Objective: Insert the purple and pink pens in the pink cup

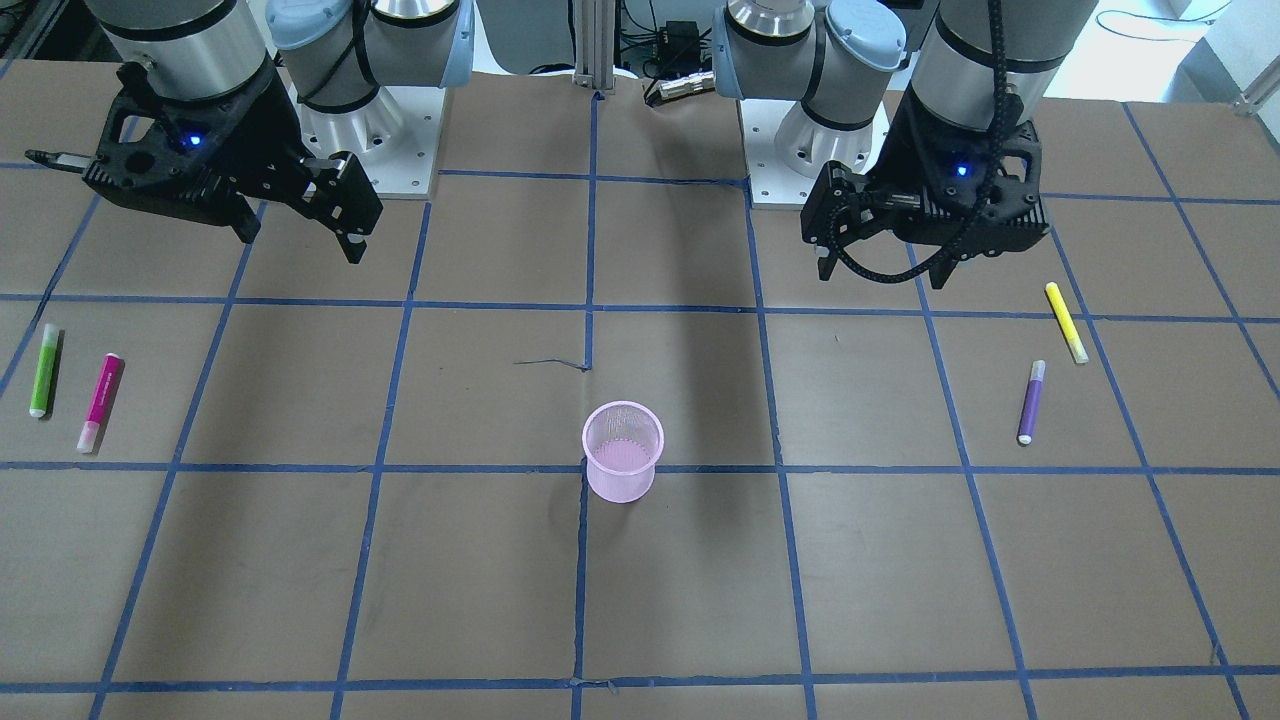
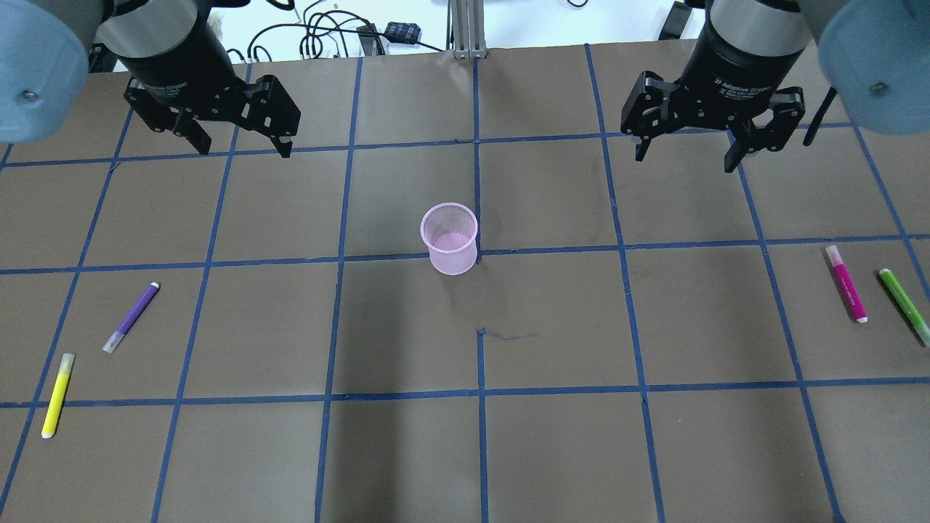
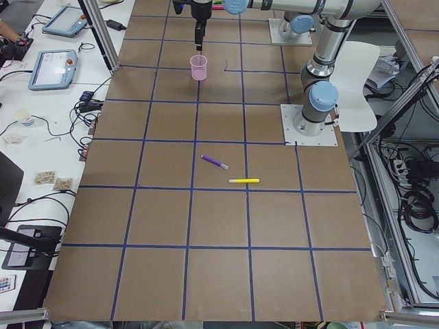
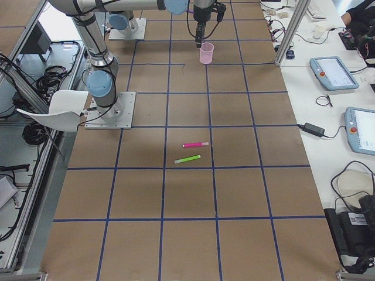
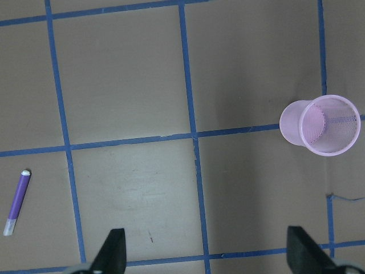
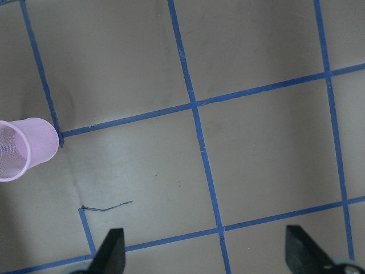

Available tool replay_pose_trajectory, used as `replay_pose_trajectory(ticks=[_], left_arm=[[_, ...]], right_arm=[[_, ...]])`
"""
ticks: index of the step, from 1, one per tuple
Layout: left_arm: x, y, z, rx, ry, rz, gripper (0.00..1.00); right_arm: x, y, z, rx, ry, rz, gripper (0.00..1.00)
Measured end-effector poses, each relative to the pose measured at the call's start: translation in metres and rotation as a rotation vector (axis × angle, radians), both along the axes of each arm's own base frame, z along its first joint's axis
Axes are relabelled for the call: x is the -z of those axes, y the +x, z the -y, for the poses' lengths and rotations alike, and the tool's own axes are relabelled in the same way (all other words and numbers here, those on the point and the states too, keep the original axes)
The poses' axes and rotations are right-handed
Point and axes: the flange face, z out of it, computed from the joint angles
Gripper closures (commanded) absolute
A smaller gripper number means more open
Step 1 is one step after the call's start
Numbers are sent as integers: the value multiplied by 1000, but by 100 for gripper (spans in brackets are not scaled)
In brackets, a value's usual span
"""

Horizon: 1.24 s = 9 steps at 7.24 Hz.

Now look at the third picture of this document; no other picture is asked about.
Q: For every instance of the pink mesh cup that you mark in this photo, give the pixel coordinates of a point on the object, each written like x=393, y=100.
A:
x=198, y=67

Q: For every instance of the teach pendant tablet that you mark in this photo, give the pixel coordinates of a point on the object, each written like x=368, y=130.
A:
x=53, y=70
x=68, y=22

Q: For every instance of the near teach pendant tablet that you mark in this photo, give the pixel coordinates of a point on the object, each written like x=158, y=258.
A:
x=53, y=70

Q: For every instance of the yellow highlighter pen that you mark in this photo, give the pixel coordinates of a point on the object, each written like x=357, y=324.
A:
x=244, y=181

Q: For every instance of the black camera stand base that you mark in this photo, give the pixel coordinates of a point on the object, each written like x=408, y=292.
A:
x=31, y=247

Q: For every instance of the purple pen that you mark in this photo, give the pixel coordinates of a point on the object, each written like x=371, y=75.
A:
x=214, y=161

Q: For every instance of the colourful remote control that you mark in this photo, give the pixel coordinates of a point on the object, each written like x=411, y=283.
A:
x=7, y=283

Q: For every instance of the black power adapter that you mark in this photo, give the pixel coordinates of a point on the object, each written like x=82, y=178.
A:
x=115, y=25

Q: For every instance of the white plastic chair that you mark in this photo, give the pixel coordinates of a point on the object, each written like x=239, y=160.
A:
x=352, y=68

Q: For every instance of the aluminium frame post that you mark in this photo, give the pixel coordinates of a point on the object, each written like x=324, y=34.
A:
x=100, y=32

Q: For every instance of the far teach pendant tablet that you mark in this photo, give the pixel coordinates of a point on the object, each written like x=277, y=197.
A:
x=68, y=22

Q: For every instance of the small snack bag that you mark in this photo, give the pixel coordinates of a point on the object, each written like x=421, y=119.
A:
x=44, y=177
x=63, y=184

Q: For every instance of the blue checkered adapter box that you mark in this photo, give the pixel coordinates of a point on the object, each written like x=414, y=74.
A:
x=87, y=95

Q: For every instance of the crumpled white wrapper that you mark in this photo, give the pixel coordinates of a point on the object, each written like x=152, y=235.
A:
x=14, y=139

